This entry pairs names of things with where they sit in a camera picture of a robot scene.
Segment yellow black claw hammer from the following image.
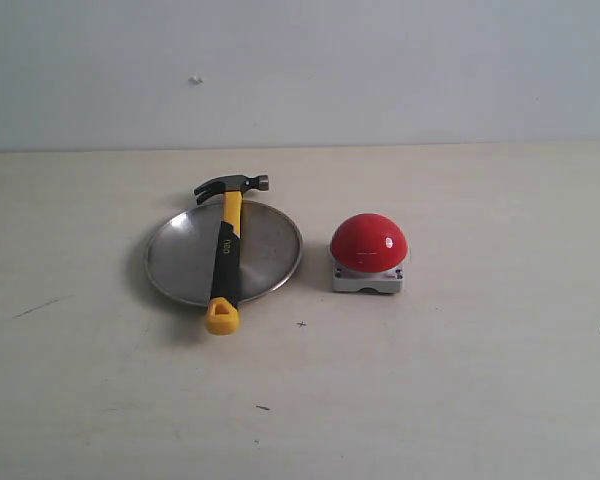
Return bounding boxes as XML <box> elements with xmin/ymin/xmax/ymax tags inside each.
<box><xmin>193</xmin><ymin>175</ymin><xmax>269</xmax><ymax>335</ymax></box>

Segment red dome push button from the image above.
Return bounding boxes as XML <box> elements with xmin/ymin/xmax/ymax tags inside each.
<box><xmin>329</xmin><ymin>213</ymin><xmax>409</xmax><ymax>295</ymax></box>

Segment round steel plate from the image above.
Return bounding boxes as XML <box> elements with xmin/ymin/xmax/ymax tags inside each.
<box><xmin>144</xmin><ymin>200</ymin><xmax>303</xmax><ymax>307</ymax></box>

